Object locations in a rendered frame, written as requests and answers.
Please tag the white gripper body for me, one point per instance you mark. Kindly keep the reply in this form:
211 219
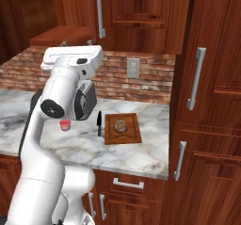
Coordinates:
72 53

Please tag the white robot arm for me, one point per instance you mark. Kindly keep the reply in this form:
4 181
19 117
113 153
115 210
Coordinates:
39 159

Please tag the wooden cabinet shelf board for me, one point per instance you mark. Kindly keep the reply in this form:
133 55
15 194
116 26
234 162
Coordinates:
62 35

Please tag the open wooden cabinet door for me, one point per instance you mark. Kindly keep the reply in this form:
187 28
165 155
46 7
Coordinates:
73 6

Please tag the red jam jar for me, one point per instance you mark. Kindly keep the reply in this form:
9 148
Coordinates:
65 125

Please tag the round grey bread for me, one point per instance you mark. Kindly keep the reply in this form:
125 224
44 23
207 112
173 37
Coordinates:
120 126

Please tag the wooden cutting board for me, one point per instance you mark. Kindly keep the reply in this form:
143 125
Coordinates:
125 137

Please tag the wooden base cabinet run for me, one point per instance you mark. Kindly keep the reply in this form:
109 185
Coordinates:
8 178

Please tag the wooden base cabinet door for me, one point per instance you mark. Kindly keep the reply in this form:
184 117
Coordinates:
86 203
135 213

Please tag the low wooden tall cabinet door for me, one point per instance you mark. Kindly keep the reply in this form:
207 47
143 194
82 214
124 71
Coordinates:
213 184

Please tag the black knife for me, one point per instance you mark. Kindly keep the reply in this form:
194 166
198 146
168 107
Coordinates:
99 123

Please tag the wooden drawer front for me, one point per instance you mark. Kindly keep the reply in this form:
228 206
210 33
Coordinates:
153 188

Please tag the grey wall switch plate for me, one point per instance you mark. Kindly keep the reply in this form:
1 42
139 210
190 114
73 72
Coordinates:
133 67

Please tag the wooden wall cabinet door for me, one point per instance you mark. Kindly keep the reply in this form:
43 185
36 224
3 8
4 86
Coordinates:
147 34

